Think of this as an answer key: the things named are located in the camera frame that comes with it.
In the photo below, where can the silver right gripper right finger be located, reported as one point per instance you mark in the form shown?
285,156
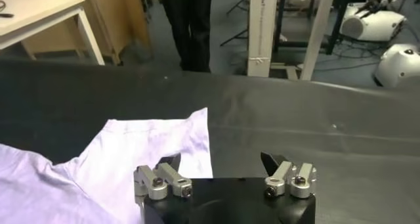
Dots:
285,176

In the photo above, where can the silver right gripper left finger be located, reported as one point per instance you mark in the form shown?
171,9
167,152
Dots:
164,179

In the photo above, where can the lavender t-shirt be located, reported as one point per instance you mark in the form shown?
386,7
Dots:
98,179

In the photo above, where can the large white robot base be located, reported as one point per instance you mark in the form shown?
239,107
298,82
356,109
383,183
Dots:
397,66

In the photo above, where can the low white robot base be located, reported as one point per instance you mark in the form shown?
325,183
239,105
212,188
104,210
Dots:
377,25

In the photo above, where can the large black table cover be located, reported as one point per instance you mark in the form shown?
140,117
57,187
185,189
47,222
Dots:
295,113

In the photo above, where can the white standing desk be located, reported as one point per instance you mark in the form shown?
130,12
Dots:
316,31

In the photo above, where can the person in grey t-shirt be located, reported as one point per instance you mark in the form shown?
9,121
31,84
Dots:
190,21

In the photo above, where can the wooden folding screen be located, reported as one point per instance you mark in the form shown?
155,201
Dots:
108,8

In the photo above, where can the white side table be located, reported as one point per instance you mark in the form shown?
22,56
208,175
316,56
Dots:
33,8

